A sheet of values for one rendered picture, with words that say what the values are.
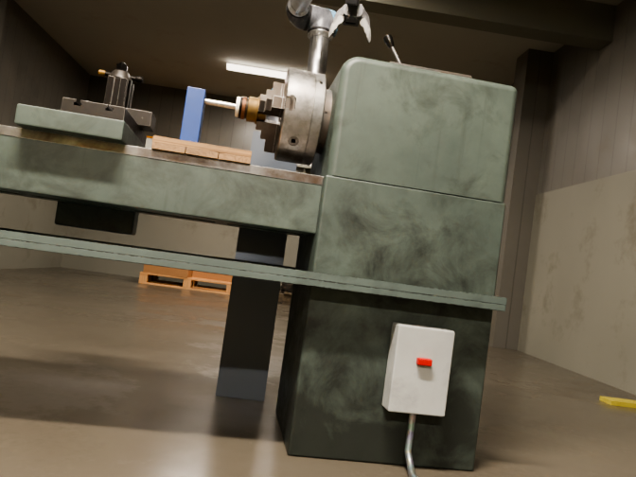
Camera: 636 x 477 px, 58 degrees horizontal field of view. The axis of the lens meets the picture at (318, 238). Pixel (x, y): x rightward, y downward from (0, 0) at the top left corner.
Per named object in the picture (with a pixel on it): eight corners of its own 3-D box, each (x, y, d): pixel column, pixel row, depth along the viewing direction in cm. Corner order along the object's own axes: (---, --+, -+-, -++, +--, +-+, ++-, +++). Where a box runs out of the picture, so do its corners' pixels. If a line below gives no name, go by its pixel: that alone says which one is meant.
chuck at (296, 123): (295, 160, 216) (309, 76, 210) (303, 167, 186) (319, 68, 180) (273, 156, 215) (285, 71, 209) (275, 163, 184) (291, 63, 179)
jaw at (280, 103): (291, 106, 194) (295, 96, 183) (290, 120, 194) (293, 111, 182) (259, 100, 193) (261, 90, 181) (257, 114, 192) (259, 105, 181)
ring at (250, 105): (267, 102, 201) (240, 97, 200) (269, 95, 192) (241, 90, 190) (263, 128, 200) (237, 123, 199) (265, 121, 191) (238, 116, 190)
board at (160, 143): (246, 179, 212) (248, 167, 213) (250, 164, 177) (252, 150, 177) (165, 166, 208) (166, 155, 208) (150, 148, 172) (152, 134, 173)
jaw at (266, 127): (289, 126, 196) (283, 159, 202) (288, 122, 201) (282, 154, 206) (256, 121, 195) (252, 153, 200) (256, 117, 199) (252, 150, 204)
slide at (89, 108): (145, 148, 212) (147, 136, 212) (123, 122, 170) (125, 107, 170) (94, 140, 209) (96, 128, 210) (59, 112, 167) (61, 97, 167)
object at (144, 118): (153, 132, 203) (156, 118, 203) (150, 126, 193) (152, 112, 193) (94, 122, 200) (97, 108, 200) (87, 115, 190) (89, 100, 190)
